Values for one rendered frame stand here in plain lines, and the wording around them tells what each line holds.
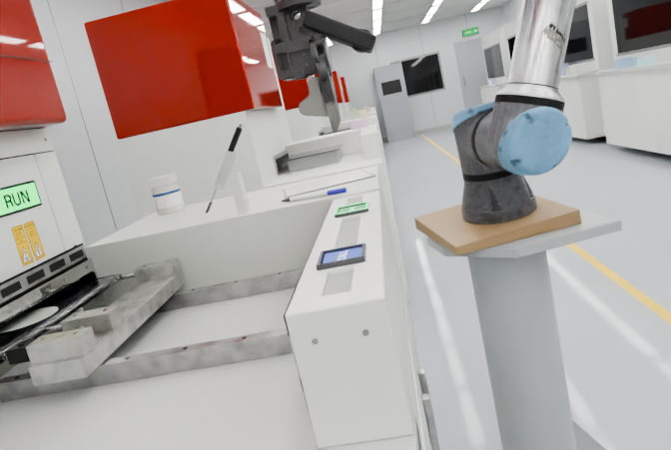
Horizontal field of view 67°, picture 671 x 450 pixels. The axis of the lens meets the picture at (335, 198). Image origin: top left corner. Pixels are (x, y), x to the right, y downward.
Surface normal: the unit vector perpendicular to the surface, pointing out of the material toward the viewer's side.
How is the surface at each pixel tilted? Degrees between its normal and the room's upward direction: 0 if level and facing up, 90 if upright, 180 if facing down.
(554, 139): 99
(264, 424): 0
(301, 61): 90
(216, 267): 90
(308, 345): 90
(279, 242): 90
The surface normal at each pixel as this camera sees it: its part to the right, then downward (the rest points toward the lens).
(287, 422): -0.22, -0.96
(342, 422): -0.07, 0.19
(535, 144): 0.18, 0.29
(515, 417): -0.63, 0.27
